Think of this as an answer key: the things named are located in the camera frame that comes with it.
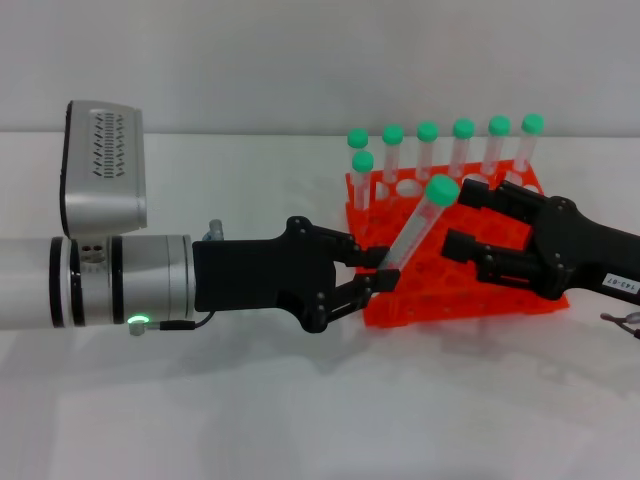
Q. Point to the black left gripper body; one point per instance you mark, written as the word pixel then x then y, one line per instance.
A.
pixel 260 272

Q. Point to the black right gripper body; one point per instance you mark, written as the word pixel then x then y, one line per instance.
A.
pixel 580 255

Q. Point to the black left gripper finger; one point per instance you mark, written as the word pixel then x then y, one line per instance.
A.
pixel 367 256
pixel 380 281

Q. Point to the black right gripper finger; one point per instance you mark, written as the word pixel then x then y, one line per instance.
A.
pixel 510 202
pixel 500 262

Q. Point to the clear test tube green cap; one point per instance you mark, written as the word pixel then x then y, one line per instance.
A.
pixel 392 134
pixel 362 161
pixel 532 123
pixel 427 131
pixel 442 191
pixel 358 137
pixel 499 125
pixel 463 128

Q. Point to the orange test tube rack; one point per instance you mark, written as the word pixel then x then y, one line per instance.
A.
pixel 430 300

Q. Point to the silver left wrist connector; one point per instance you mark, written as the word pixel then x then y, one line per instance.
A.
pixel 215 230

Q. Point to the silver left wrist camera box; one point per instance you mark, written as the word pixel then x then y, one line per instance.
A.
pixel 102 195

